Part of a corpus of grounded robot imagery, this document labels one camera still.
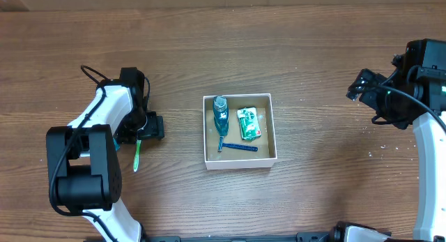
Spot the teal transparent bottle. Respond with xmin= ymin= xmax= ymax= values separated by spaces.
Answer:
xmin=213 ymin=96 xmax=229 ymax=136

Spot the blue disposable razor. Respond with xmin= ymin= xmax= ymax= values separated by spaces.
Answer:
xmin=217 ymin=136 xmax=258 ymax=152

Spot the green soap packet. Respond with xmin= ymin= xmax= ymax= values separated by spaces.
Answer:
xmin=236 ymin=107 xmax=261 ymax=141

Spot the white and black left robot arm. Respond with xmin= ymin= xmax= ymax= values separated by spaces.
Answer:
xmin=46 ymin=67 xmax=164 ymax=241

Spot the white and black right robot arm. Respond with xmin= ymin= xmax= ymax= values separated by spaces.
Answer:
xmin=346 ymin=38 xmax=445 ymax=241

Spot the teal toothpaste tube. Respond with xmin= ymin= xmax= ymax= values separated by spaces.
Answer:
xmin=113 ymin=138 xmax=120 ymax=151

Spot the green white toothbrush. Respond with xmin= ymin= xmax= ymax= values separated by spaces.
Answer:
xmin=133 ymin=139 xmax=141 ymax=172

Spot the white square cardboard box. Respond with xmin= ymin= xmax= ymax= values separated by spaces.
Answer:
xmin=203 ymin=93 xmax=277 ymax=170

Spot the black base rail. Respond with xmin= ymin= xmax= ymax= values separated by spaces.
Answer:
xmin=141 ymin=231 xmax=342 ymax=242

